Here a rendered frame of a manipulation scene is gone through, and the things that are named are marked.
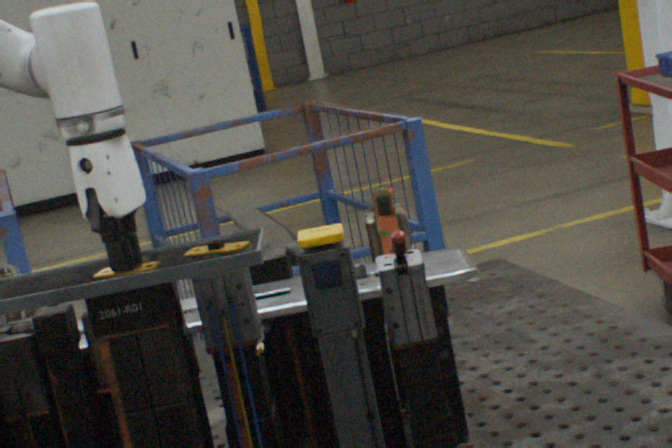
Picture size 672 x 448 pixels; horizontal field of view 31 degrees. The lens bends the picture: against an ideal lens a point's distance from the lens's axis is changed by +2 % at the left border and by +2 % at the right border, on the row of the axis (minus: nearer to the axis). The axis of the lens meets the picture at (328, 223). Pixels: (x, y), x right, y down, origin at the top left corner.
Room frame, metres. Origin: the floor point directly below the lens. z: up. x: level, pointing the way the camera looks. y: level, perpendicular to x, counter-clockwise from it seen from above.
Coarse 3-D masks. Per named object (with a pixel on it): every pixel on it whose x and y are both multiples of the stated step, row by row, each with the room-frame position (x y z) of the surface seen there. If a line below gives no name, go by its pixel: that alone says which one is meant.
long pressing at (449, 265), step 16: (432, 256) 1.91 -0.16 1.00; (448, 256) 1.89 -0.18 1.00; (464, 256) 1.88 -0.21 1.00; (368, 272) 1.89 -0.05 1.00; (432, 272) 1.81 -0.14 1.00; (448, 272) 1.78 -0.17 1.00; (464, 272) 1.78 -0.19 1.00; (256, 288) 1.93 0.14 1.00; (272, 288) 1.91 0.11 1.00; (288, 288) 1.89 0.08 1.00; (368, 288) 1.78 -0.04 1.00; (192, 304) 1.91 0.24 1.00; (272, 304) 1.81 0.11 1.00; (288, 304) 1.78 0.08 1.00; (304, 304) 1.78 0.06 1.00; (80, 320) 1.95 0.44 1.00; (192, 320) 1.81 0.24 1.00
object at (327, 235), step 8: (336, 224) 1.56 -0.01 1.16; (304, 232) 1.55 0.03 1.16; (312, 232) 1.54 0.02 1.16; (320, 232) 1.53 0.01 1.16; (328, 232) 1.52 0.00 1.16; (336, 232) 1.51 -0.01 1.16; (304, 240) 1.51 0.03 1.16; (312, 240) 1.51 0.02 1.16; (320, 240) 1.50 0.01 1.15; (328, 240) 1.50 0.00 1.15; (336, 240) 1.50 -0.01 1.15
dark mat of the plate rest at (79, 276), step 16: (224, 240) 1.60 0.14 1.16; (240, 240) 1.58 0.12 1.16; (256, 240) 1.56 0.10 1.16; (144, 256) 1.60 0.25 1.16; (160, 256) 1.58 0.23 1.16; (176, 256) 1.56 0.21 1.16; (192, 256) 1.54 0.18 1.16; (208, 256) 1.52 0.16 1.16; (224, 256) 1.50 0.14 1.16; (64, 272) 1.60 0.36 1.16; (80, 272) 1.58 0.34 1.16; (96, 272) 1.56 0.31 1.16; (0, 288) 1.58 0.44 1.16; (16, 288) 1.56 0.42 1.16; (32, 288) 1.54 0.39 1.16; (48, 288) 1.52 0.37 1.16
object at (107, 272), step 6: (138, 264) 1.54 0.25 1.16; (144, 264) 1.53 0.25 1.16; (150, 264) 1.53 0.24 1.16; (156, 264) 1.52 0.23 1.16; (102, 270) 1.55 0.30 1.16; (108, 270) 1.54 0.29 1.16; (126, 270) 1.52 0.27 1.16; (132, 270) 1.51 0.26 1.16; (138, 270) 1.51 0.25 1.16; (144, 270) 1.50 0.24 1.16; (150, 270) 1.50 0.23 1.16; (96, 276) 1.52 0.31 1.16; (102, 276) 1.52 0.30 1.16; (108, 276) 1.52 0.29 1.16
